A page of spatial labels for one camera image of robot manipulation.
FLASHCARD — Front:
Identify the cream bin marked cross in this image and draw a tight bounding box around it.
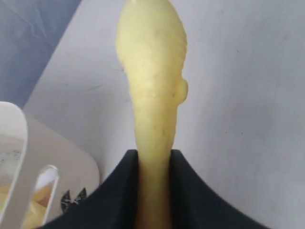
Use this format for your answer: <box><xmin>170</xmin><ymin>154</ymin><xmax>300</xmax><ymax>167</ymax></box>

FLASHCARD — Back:
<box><xmin>0</xmin><ymin>101</ymin><xmax>101</xmax><ymax>229</ymax></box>

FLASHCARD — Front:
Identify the blue backdrop curtain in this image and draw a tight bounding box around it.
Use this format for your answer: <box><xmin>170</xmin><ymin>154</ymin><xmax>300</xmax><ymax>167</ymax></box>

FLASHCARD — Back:
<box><xmin>0</xmin><ymin>0</ymin><xmax>80</xmax><ymax>107</ymax></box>

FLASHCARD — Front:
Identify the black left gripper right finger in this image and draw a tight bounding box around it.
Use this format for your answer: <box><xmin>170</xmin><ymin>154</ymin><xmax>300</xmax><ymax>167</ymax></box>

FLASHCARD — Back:
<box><xmin>168</xmin><ymin>149</ymin><xmax>305</xmax><ymax>229</ymax></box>

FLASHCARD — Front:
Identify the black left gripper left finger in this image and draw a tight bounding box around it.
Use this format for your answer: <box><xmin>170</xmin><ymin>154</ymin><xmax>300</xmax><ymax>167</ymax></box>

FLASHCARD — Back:
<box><xmin>43</xmin><ymin>150</ymin><xmax>138</xmax><ymax>229</ymax></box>

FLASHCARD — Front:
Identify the yellow rubber chicken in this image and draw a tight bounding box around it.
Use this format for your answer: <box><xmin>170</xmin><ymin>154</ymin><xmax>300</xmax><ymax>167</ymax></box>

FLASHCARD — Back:
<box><xmin>116</xmin><ymin>0</ymin><xmax>188</xmax><ymax>229</ymax></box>

